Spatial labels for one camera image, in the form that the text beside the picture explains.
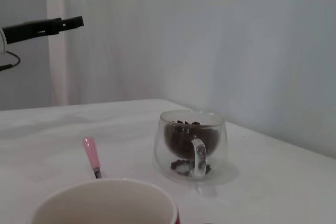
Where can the clear double-wall glass cup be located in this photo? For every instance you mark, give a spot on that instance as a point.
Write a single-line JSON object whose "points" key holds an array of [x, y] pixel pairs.
{"points": [[160, 148]]}

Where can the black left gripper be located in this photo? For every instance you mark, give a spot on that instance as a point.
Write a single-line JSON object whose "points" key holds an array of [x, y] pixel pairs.
{"points": [[29, 31]]}

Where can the coffee bean pile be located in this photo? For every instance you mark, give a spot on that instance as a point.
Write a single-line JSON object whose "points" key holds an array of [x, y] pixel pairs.
{"points": [[178, 140]]}

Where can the red mug white inside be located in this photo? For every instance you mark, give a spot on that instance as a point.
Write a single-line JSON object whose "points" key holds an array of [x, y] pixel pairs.
{"points": [[105, 200]]}

